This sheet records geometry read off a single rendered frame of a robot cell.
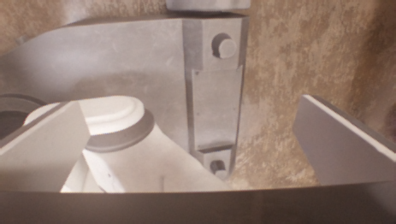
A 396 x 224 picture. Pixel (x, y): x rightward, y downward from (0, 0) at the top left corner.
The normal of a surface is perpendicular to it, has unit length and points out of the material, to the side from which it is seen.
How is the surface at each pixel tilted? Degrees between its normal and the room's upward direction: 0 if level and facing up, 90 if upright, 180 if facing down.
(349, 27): 0
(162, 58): 0
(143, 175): 90
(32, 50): 0
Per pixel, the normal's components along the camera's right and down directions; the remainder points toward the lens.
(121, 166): -0.02, -0.86
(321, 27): 0.22, 0.50
